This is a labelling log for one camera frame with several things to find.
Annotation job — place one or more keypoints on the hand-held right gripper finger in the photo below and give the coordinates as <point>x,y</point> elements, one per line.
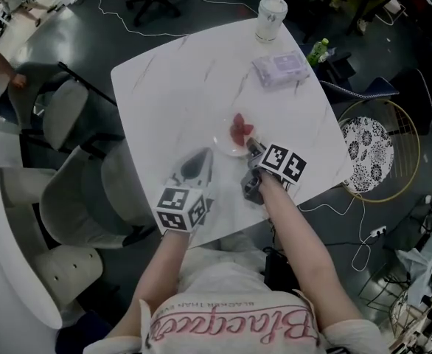
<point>254,147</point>

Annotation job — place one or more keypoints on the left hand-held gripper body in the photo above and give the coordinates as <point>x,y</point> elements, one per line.
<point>175,208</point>

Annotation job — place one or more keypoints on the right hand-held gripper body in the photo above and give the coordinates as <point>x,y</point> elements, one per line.
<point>282,162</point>

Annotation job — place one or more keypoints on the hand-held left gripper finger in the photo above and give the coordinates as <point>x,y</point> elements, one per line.
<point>181,164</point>
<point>208,172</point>

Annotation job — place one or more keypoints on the white round plate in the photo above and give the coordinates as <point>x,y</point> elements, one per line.
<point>223,142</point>

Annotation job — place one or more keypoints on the person's right forearm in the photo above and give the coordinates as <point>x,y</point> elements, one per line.
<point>300,242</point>

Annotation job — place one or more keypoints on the person's left forearm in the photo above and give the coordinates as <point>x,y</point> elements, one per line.
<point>160,271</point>

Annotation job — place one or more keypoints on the white marble table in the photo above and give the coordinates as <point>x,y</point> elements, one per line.
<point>186,105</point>

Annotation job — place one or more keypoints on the purple wipes packet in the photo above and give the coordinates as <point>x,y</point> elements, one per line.
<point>280,68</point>

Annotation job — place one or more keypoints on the black and white floral cushion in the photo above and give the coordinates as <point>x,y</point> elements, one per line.
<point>369,153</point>

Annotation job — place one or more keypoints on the dark blue chair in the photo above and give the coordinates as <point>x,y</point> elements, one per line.
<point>356,90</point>

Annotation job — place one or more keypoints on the person's white printed shirt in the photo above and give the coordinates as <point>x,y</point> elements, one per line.
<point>223,308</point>

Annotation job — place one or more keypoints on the green drink bottle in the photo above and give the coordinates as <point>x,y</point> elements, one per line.
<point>317,50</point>

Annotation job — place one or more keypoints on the white power strip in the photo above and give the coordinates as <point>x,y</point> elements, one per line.
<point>377,230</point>

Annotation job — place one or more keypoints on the beige cylinder table leg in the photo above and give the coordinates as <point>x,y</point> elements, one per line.
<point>24,186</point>
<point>68,275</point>

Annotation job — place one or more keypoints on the white tumbler with lid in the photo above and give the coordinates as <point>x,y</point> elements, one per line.
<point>270,20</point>

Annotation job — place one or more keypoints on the white oval table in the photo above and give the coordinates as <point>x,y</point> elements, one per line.
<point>6,253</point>

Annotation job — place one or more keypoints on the grey armchair with black frame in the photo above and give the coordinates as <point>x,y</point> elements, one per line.
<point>61,113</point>
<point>79,197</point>

